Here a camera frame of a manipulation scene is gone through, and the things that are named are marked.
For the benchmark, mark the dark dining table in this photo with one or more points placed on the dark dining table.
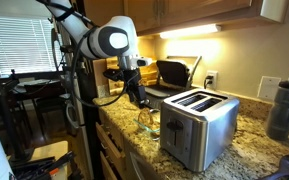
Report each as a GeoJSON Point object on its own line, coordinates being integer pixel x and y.
{"type": "Point", "coordinates": [46, 95]}

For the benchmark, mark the stainless steel two-slot toaster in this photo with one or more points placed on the stainless steel two-slot toaster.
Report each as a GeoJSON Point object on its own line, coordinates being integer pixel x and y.
{"type": "Point", "coordinates": [209, 121]}

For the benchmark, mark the white wall switch plate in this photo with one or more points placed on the white wall switch plate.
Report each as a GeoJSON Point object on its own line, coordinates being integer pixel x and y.
{"type": "Point", "coordinates": [268, 87]}

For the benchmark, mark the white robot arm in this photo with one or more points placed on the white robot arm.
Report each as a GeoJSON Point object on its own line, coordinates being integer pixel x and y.
{"type": "Point", "coordinates": [117, 38]}

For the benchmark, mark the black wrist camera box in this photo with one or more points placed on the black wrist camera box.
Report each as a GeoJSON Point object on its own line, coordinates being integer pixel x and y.
{"type": "Point", "coordinates": [114, 74]}

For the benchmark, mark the wooden upper cabinets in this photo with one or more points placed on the wooden upper cabinets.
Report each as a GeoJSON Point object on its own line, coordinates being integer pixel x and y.
{"type": "Point", "coordinates": [155, 16]}

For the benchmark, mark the dark grey water bottle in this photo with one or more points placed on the dark grey water bottle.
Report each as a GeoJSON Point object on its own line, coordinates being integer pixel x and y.
{"type": "Point", "coordinates": [277, 124]}

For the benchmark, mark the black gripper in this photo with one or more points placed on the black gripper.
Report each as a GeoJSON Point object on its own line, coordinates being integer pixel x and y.
{"type": "Point", "coordinates": [134, 88]}

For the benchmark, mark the wooden lower drawers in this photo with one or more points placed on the wooden lower drawers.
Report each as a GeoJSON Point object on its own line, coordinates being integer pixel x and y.
{"type": "Point", "coordinates": [112, 155]}

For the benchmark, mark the black toaster lever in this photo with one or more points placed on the black toaster lever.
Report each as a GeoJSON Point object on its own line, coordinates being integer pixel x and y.
{"type": "Point", "coordinates": [174, 126]}

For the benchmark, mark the white window blinds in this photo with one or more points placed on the white window blinds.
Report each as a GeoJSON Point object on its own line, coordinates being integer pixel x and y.
{"type": "Point", "coordinates": [26, 46]}

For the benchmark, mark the white wall power outlet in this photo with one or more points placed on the white wall power outlet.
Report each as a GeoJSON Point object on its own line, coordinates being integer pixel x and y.
{"type": "Point", "coordinates": [211, 81]}

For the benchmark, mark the brown bread slice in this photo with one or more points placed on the brown bread slice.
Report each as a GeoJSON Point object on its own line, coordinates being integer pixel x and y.
{"type": "Point", "coordinates": [146, 118]}

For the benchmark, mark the black robot stand pole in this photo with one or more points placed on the black robot stand pole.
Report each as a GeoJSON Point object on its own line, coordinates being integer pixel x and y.
{"type": "Point", "coordinates": [81, 85]}

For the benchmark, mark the under-cabinet light bar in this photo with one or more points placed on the under-cabinet light bar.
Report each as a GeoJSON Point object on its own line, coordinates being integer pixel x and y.
{"type": "Point", "coordinates": [191, 31]}

